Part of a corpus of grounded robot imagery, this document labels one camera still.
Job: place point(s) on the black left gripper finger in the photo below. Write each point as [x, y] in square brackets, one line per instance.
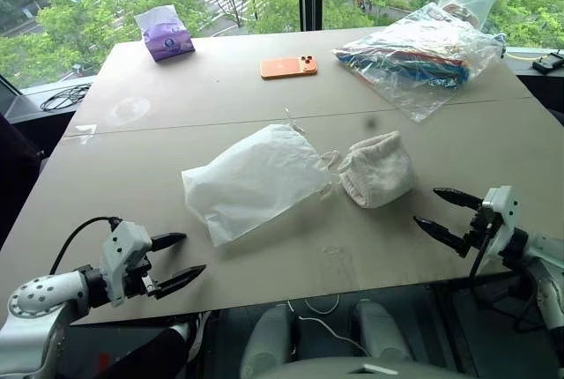
[180, 278]
[169, 239]

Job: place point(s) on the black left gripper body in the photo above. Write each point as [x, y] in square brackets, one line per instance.
[140, 280]

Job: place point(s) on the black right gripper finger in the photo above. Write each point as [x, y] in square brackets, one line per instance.
[458, 197]
[440, 232]

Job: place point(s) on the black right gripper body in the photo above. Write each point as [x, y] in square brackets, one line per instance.
[482, 227]

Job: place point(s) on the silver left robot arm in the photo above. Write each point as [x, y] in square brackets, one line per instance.
[39, 299]

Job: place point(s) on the plastic bag of colourful cloths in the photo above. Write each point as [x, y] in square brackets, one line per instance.
[423, 57]

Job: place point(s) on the black and white shoe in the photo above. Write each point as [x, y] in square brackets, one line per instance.
[194, 330]

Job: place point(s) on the grey robot left thigh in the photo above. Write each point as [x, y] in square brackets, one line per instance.
[264, 344]

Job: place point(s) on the grey robot thigh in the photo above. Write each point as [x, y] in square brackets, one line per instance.
[264, 344]
[381, 330]

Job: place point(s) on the grey robot right thigh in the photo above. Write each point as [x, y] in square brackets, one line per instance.
[381, 330]

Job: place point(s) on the black handheld controller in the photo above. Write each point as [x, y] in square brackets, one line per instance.
[548, 64]

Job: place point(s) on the dark purple chair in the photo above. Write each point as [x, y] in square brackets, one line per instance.
[17, 167]

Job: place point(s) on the grey robot torso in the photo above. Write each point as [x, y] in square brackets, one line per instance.
[343, 370]

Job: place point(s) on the purple tissue pack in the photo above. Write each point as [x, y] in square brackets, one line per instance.
[169, 42]

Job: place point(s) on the orange smartphone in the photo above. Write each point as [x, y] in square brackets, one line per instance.
[284, 67]

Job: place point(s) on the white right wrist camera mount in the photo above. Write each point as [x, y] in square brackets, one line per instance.
[502, 207]

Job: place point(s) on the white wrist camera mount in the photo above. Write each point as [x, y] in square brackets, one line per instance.
[123, 242]
[502, 207]

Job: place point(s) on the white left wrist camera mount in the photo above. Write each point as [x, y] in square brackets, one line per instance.
[123, 242]

